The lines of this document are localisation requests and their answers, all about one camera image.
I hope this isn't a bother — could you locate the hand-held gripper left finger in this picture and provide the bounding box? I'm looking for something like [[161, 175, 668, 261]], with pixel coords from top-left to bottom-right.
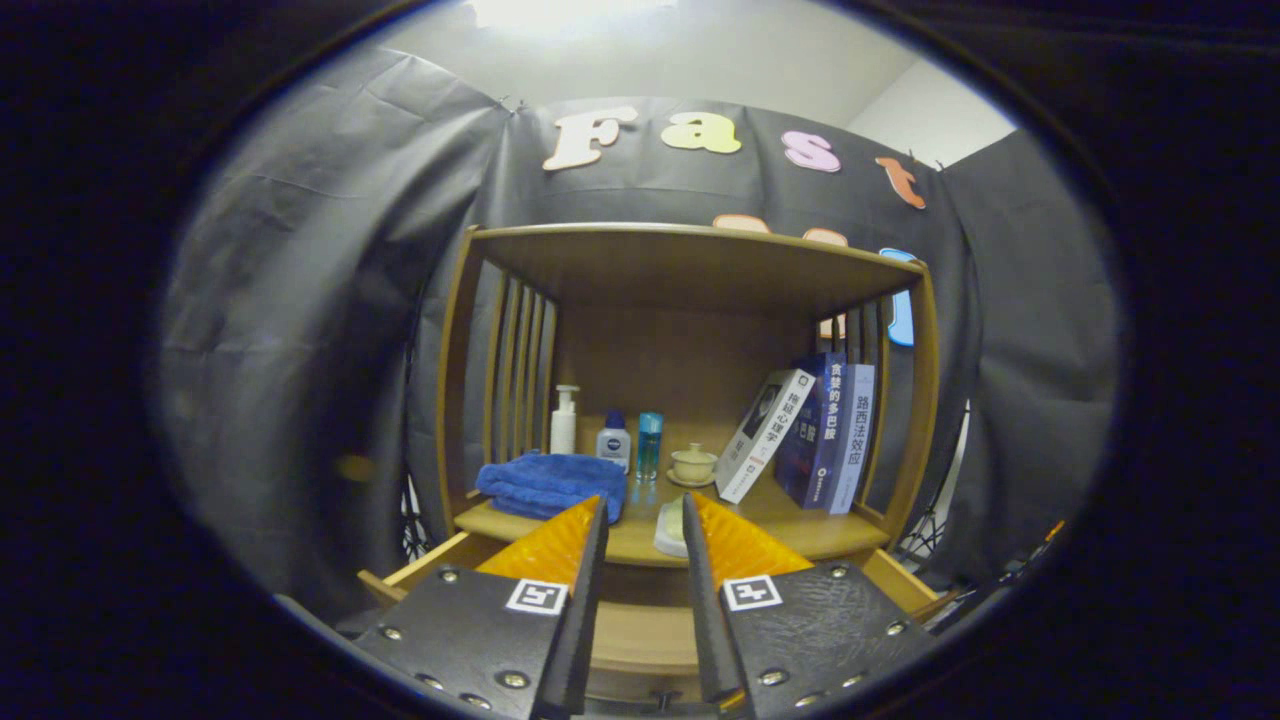
[[350, 495, 611, 720]]

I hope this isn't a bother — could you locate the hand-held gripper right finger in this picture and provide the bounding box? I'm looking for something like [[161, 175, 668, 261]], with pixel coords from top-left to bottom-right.
[[681, 489, 938, 720]]

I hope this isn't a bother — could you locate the cream scrub brush white pad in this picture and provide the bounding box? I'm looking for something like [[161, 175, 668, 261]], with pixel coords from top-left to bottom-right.
[[653, 495, 691, 558]]

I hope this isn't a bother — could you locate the wooden countertop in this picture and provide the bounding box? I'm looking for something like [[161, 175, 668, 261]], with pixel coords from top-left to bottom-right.
[[453, 470, 891, 569]]

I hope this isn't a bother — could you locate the wooden cabinet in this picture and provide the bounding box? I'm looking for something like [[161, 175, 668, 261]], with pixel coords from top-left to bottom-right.
[[435, 222, 941, 601]]

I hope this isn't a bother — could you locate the folded blue towel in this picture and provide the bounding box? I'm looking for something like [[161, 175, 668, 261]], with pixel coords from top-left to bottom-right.
[[476, 452, 628, 525]]

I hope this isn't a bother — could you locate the cream lidded teacup with saucer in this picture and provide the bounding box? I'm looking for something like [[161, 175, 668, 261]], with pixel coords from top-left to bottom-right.
[[667, 443, 719, 488]]

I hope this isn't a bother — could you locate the white bottle with blue cap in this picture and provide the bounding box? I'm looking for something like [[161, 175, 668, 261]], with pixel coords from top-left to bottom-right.
[[597, 409, 633, 475]]

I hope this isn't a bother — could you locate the clear blue bottle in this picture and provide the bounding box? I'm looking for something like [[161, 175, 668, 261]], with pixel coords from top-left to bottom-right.
[[637, 411, 665, 481]]

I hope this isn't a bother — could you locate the white pump bottle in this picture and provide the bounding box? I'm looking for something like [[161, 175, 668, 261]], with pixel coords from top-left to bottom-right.
[[550, 385, 581, 456]]

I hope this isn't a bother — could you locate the white book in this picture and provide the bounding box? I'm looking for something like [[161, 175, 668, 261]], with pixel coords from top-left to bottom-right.
[[714, 368, 816, 504]]

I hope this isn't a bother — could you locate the black tripod stand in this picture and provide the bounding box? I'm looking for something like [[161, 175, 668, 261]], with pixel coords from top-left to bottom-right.
[[400, 470, 431, 561], [895, 400, 971, 573]]

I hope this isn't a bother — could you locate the dark blue book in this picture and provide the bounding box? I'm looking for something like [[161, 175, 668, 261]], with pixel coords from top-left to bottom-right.
[[775, 352, 848, 509]]

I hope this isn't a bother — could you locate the pale grey book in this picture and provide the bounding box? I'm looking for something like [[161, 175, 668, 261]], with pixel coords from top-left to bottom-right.
[[828, 363, 877, 515]]

